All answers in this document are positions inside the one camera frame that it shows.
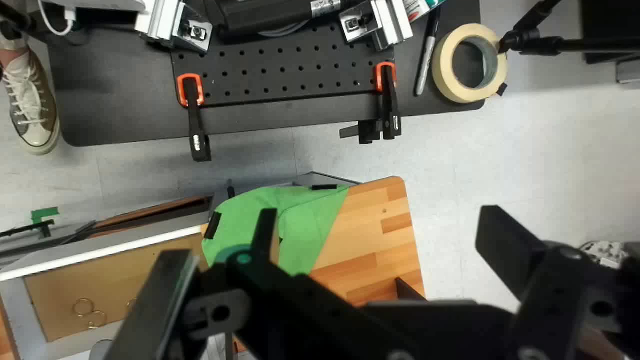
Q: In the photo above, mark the plain aluminium extrusion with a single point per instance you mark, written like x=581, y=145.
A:
x=167, y=21

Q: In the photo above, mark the black control box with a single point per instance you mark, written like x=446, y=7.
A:
x=267, y=12

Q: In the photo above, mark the black equipment case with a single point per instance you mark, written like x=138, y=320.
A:
x=611, y=27

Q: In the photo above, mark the green tape piece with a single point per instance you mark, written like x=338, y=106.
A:
x=45, y=215

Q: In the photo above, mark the black pegboard plate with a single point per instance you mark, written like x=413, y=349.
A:
x=286, y=67

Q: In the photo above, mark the white canvas sneaker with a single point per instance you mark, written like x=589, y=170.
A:
x=31, y=100

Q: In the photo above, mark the aluminium extrusion with label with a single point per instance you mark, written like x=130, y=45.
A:
x=391, y=17

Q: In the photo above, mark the black camera stand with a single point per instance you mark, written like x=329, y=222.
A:
x=532, y=43

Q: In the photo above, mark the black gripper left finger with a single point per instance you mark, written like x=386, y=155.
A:
x=167, y=300

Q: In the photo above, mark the beige masking tape roll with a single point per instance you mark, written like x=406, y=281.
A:
x=442, y=72

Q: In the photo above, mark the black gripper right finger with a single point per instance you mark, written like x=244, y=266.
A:
x=532, y=281

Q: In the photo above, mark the orange and black bar clamp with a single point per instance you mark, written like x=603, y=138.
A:
x=195, y=127
x=386, y=106

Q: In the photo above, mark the white printed paper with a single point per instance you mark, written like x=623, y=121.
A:
x=603, y=252

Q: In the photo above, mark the black and grey marker pen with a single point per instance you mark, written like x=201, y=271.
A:
x=425, y=63

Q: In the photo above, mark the brown wooden board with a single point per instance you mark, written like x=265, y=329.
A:
x=160, y=211

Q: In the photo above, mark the wooden butcher block countertop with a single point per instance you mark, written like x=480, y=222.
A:
x=373, y=241

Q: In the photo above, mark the green towel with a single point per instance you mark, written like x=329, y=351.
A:
x=300, y=220

